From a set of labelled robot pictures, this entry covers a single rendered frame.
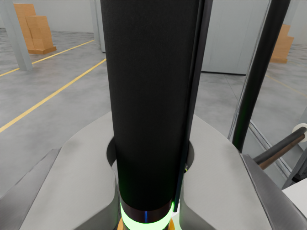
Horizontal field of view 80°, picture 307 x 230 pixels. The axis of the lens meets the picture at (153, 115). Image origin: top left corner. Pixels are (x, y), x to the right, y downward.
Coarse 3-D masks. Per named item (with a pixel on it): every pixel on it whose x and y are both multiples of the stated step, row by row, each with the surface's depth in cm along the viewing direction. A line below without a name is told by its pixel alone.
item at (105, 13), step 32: (128, 0) 5; (160, 0) 5; (192, 0) 5; (128, 32) 5; (160, 32) 5; (192, 32) 6; (128, 64) 6; (160, 64) 6; (128, 96) 6; (160, 96) 6; (128, 128) 7; (160, 128) 7; (128, 160) 8; (160, 160) 8; (128, 192) 9; (160, 192) 9
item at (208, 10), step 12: (204, 0) 6; (204, 12) 6; (204, 24) 6; (204, 36) 6; (204, 48) 7; (192, 60) 7; (192, 72) 7; (192, 84) 7; (192, 96) 7; (192, 108) 8; (192, 120) 8; (180, 144) 9; (180, 156) 9; (180, 168) 10; (180, 180) 10
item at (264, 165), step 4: (300, 136) 29; (304, 136) 30; (296, 140) 28; (300, 140) 29; (292, 144) 28; (296, 144) 29; (284, 148) 26; (288, 148) 27; (280, 152) 26; (284, 152) 26; (272, 156) 25; (276, 156) 25; (280, 156) 26; (268, 160) 24; (272, 160) 25; (260, 164) 24; (264, 164) 24; (268, 164) 24; (264, 168) 24
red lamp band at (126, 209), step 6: (174, 192) 11; (120, 198) 11; (126, 204) 10; (168, 204) 10; (126, 210) 10; (132, 210) 10; (138, 210) 10; (144, 210) 10; (150, 210) 10; (156, 210) 10; (162, 210) 10; (168, 210) 11; (132, 216) 10; (138, 216) 10; (144, 216) 10; (150, 216) 10; (156, 216) 10; (162, 216) 11; (144, 222) 10; (150, 222) 10
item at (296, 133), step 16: (272, 0) 11; (288, 0) 10; (272, 16) 11; (272, 32) 11; (272, 48) 12; (256, 64) 12; (256, 80) 13; (256, 96) 13; (240, 112) 14; (240, 128) 15; (304, 128) 29; (240, 144) 16; (288, 144) 26; (256, 160) 22
